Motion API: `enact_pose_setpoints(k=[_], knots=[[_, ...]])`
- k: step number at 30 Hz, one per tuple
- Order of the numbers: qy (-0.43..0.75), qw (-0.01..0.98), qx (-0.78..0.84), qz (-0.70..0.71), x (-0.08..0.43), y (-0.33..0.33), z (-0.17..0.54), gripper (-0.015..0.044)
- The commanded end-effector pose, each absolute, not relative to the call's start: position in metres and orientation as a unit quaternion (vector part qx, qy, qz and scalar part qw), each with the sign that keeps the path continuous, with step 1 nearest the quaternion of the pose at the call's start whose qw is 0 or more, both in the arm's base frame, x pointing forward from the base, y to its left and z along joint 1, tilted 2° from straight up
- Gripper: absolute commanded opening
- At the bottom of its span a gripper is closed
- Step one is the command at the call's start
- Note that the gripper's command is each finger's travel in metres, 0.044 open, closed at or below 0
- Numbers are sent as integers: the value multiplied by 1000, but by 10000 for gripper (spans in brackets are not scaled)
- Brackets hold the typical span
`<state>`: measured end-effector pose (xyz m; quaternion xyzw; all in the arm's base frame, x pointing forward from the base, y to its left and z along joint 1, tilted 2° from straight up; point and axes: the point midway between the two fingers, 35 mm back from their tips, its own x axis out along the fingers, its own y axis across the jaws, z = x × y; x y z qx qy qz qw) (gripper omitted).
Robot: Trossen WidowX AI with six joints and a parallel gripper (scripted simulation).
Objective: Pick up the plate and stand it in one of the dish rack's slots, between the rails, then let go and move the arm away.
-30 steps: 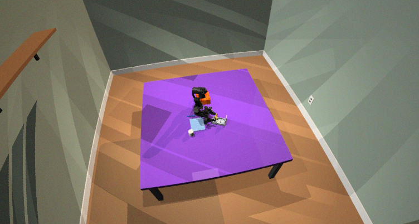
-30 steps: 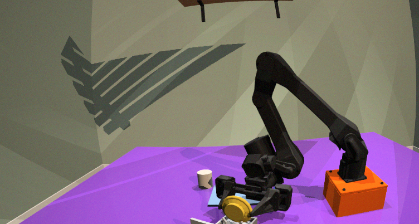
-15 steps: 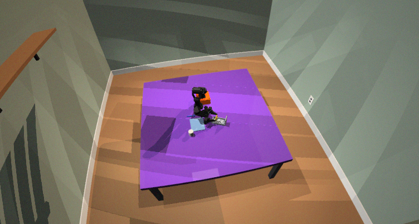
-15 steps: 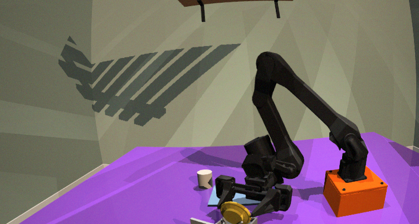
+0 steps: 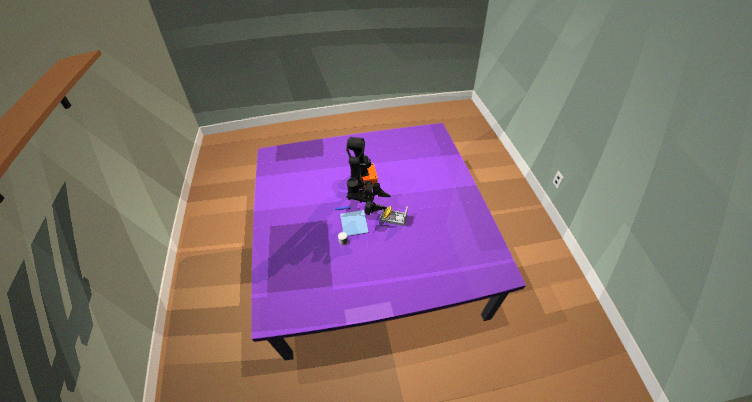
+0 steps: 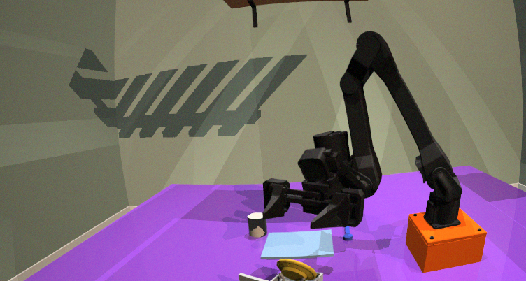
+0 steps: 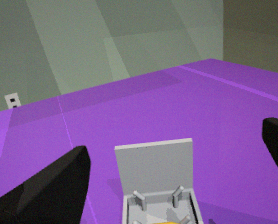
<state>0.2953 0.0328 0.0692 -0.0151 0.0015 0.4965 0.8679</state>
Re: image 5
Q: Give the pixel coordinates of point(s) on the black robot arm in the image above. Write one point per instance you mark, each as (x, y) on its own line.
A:
(359, 165)

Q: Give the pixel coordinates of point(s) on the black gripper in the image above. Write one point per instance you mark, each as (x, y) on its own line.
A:
(372, 207)

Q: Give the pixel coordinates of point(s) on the light blue flat mat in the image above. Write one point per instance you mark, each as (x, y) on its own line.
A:
(354, 223)

